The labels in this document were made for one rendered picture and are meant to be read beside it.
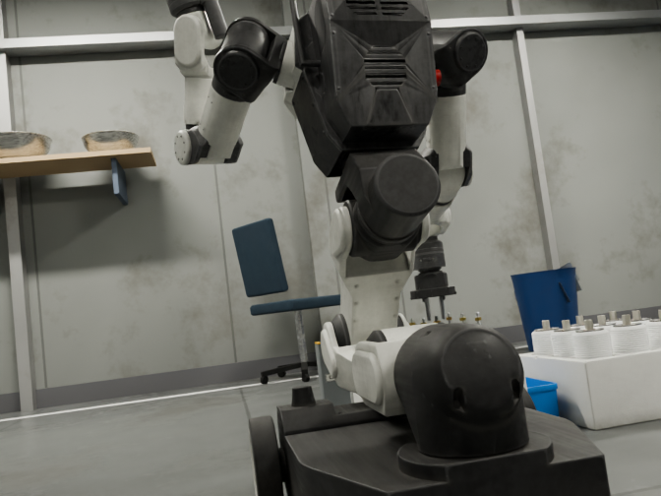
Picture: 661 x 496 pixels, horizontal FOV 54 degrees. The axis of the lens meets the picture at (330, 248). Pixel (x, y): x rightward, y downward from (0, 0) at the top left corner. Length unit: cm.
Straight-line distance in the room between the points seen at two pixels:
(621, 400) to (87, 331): 343
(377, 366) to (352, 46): 57
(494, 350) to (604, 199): 453
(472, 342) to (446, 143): 70
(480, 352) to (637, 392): 112
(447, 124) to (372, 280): 39
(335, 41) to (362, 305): 53
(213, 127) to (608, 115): 443
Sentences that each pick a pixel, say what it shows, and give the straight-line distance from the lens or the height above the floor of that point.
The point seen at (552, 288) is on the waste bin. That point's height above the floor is 36.
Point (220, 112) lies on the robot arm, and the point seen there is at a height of 83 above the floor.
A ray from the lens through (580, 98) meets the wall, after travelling 549.
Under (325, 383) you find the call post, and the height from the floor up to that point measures 21.
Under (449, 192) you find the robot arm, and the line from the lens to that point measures 157.
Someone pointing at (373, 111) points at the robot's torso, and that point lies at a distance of 120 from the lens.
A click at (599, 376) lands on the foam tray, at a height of 14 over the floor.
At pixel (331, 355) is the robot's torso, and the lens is 142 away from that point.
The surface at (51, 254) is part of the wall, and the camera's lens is 462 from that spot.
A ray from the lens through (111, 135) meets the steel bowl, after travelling 423.
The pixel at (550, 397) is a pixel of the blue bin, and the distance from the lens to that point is 194.
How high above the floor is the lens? 40
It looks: 5 degrees up
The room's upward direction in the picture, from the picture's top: 7 degrees counter-clockwise
